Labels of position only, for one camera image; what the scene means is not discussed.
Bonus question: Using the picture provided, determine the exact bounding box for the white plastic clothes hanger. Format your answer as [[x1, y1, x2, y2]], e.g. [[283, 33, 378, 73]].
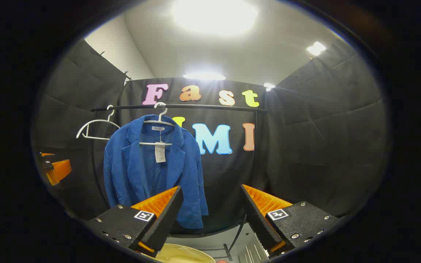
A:
[[139, 102, 177, 146], [76, 105, 121, 141]]

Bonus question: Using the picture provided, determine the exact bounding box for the long ceiling light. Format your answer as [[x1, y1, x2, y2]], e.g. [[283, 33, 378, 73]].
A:
[[183, 72, 227, 81]]

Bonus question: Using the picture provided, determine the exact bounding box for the blue corduroy jacket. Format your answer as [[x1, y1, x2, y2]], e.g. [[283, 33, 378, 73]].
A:
[[103, 114, 209, 229]]

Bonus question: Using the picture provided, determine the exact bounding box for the black metal clothes rack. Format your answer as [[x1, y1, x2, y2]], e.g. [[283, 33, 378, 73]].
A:
[[91, 104, 269, 262]]

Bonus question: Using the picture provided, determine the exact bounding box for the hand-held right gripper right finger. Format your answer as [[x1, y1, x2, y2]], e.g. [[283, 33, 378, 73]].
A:
[[240, 184, 342, 258]]

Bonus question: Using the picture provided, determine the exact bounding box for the beige laundry hamper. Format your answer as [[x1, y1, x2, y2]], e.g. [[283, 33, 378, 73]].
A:
[[154, 243, 216, 263]]

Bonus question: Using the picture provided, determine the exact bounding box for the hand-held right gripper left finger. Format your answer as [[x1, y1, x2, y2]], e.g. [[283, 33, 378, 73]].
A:
[[86, 186, 184, 258]]

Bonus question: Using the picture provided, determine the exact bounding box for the square ceiling light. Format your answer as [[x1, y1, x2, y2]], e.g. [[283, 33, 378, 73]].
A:
[[307, 41, 327, 56]]

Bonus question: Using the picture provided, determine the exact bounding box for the white ribbed panel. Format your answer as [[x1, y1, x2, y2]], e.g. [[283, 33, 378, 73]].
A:
[[238, 234, 269, 263]]

